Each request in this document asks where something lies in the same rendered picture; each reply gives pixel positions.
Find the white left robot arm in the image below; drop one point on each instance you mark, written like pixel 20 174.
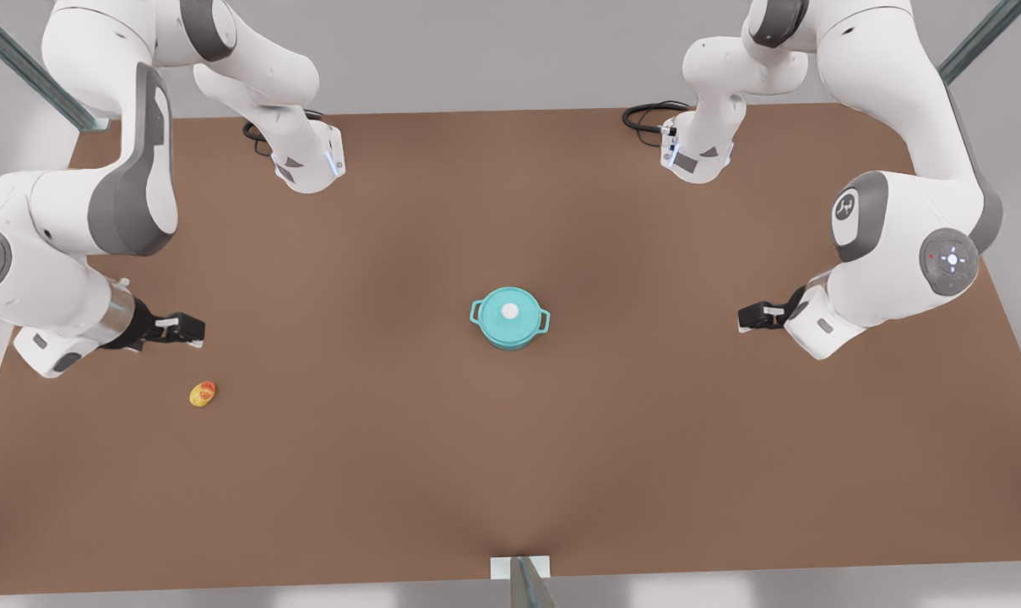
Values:
pixel 898 228

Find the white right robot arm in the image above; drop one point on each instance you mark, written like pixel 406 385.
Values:
pixel 71 211

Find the yellow red potato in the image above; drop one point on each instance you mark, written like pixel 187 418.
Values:
pixel 203 393

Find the teal pot lid white knob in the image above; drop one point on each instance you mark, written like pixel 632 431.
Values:
pixel 510 309

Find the teal pot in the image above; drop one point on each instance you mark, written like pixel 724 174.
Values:
pixel 510 329

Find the silver frame post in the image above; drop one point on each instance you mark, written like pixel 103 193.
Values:
pixel 29 67
pixel 983 38
pixel 527 581

